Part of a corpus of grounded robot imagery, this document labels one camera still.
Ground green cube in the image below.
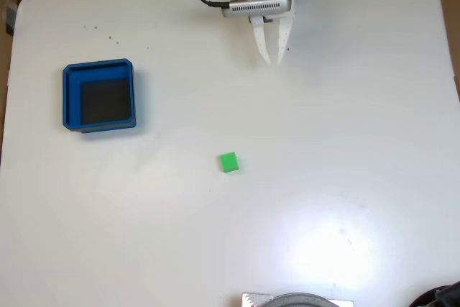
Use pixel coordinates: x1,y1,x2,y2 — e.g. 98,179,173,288
218,151,240,175

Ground blue square box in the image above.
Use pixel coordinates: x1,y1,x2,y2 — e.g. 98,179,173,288
62,58,138,134

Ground grey round stand silver plate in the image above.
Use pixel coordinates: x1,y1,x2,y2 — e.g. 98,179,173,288
241,291,355,307

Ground silver camera box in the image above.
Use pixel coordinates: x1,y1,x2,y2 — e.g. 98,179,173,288
220,0,292,19

